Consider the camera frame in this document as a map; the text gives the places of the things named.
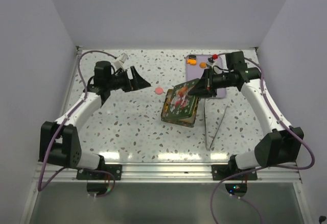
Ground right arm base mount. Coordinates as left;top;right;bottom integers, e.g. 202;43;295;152
211;155;258;181

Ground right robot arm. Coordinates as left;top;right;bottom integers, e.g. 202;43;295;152
189;51;304;180

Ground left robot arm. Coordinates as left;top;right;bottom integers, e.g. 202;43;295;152
39;61;151;180

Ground aluminium front rail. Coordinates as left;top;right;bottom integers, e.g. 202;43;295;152
33;160;302;183

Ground metal tongs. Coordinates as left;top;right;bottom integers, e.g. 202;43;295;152
203;99;229;151

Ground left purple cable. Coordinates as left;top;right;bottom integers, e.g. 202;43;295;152
37;50;121;199

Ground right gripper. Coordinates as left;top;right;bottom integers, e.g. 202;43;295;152
189;67;236;98

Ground gold tin lid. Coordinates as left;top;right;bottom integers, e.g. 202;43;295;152
161;79;199;121

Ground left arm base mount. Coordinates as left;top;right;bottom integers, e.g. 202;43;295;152
76;164;123;181

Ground orange flower cookie lower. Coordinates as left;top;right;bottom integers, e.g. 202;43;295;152
199;62;206;68

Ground green cookie tin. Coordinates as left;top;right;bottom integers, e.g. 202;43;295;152
160;89;199;128

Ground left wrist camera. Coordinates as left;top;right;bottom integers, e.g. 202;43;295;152
113;53;129;71

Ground orange flower cookie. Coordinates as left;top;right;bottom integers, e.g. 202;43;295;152
199;62;206;68
186;59;197;65

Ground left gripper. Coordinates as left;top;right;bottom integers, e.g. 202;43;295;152
106;66;150;93

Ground purple tray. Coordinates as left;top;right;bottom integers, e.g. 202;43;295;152
185;54;227;99

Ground pink round cookie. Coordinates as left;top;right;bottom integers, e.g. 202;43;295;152
155;87;164;94

